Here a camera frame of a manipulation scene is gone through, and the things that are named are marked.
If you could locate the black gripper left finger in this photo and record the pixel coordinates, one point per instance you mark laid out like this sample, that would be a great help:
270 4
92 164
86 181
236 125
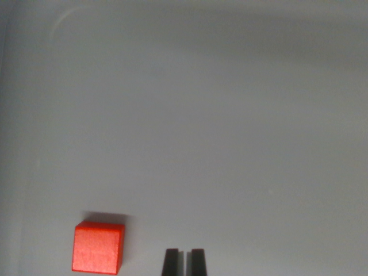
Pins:
170 263

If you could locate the red cube block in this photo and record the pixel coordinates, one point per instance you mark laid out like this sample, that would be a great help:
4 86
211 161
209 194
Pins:
96 248

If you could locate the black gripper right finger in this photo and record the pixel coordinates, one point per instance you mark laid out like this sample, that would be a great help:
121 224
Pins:
199 263

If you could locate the white plastic tray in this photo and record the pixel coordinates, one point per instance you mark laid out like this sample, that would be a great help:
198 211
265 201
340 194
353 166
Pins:
201 115

